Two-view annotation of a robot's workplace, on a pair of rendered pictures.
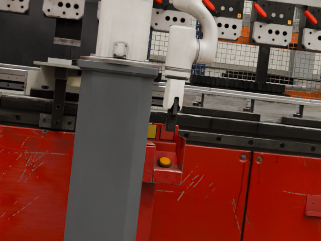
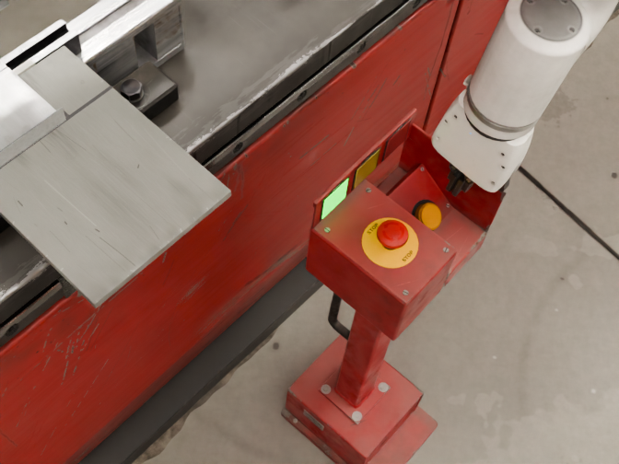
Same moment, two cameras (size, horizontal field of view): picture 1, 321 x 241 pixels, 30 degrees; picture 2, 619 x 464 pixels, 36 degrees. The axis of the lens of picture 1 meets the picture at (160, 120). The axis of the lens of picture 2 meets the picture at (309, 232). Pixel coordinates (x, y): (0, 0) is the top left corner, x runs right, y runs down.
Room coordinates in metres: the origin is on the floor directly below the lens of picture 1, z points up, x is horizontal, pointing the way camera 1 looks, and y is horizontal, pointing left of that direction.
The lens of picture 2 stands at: (1.60, 0.56, 1.82)
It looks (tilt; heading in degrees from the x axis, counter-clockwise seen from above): 61 degrees down; 314
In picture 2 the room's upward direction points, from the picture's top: 7 degrees clockwise
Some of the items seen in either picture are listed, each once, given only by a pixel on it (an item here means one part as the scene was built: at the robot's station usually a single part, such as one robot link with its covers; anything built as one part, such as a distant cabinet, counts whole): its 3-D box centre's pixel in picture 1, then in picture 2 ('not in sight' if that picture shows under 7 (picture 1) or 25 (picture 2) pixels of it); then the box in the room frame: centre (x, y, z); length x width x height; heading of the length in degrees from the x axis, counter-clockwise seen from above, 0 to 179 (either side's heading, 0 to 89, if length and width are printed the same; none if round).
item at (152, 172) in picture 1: (150, 151); (403, 226); (1.95, 0.02, 0.75); 0.20 x 0.16 x 0.18; 99
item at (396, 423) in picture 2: not in sight; (362, 410); (1.92, 0.02, 0.06); 0.25 x 0.20 x 0.12; 9
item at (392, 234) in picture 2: not in sight; (391, 237); (1.93, 0.07, 0.79); 0.04 x 0.04 x 0.04
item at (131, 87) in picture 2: not in sight; (131, 89); (2.23, 0.24, 0.91); 0.03 x 0.03 x 0.02
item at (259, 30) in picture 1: (271, 23); not in sight; (2.36, -0.39, 1.26); 0.15 x 0.09 x 0.17; 97
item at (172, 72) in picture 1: (177, 72); (501, 100); (1.91, -0.04, 1.01); 0.09 x 0.08 x 0.03; 9
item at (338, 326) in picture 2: not in sight; (345, 310); (2.00, 0.03, 0.40); 0.06 x 0.02 x 0.18; 9
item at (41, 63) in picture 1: (62, 66); (78, 168); (2.12, 0.36, 1.00); 0.26 x 0.18 x 0.01; 7
